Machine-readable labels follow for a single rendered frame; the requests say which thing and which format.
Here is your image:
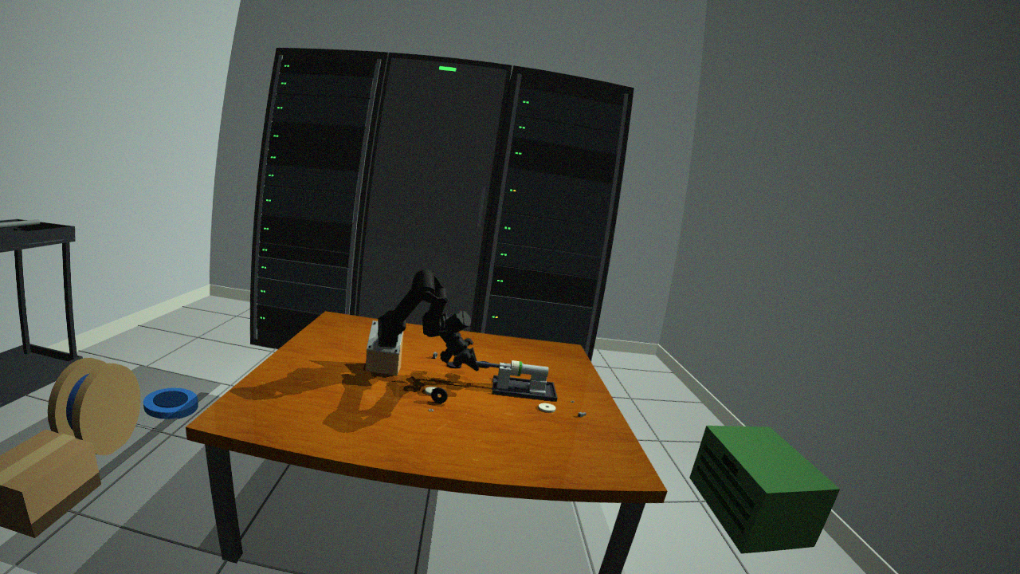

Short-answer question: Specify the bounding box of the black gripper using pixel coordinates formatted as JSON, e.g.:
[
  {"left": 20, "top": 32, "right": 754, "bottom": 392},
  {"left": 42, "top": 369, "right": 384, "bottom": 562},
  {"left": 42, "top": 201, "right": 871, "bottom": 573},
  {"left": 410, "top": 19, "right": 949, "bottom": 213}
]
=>
[{"left": 445, "top": 332, "right": 480, "bottom": 371}]

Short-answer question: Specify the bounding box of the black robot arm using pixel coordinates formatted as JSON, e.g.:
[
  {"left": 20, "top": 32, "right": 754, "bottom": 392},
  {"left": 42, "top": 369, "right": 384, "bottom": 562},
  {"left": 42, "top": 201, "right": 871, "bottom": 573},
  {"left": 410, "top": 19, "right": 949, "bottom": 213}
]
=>
[{"left": 378, "top": 269, "right": 471, "bottom": 348}]

